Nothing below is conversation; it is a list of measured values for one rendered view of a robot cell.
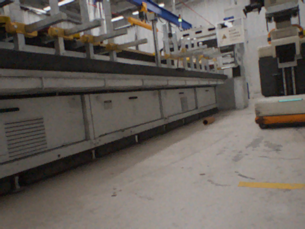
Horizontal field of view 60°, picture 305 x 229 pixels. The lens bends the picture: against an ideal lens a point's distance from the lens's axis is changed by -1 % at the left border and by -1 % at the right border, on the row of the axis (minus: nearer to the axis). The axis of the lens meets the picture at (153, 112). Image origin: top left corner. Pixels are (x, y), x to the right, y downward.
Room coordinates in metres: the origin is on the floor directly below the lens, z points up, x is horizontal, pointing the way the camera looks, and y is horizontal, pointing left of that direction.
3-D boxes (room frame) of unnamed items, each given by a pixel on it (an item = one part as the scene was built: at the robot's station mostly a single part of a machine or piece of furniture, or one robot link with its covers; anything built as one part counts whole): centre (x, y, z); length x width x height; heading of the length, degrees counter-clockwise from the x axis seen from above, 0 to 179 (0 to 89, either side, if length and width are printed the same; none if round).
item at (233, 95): (5.84, -1.20, 0.95); 1.65 x 0.70 x 1.90; 62
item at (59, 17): (1.27, 0.53, 0.81); 0.43 x 0.03 x 0.04; 62
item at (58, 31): (1.50, 0.47, 0.83); 0.14 x 0.06 x 0.05; 152
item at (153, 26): (2.57, -0.10, 0.93); 0.05 x 0.05 x 0.45; 62
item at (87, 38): (1.72, 0.35, 0.83); 0.14 x 0.06 x 0.05; 152
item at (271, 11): (2.34, -1.23, 0.99); 0.28 x 0.16 x 0.22; 61
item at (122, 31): (1.71, 0.30, 0.83); 0.43 x 0.03 x 0.04; 62
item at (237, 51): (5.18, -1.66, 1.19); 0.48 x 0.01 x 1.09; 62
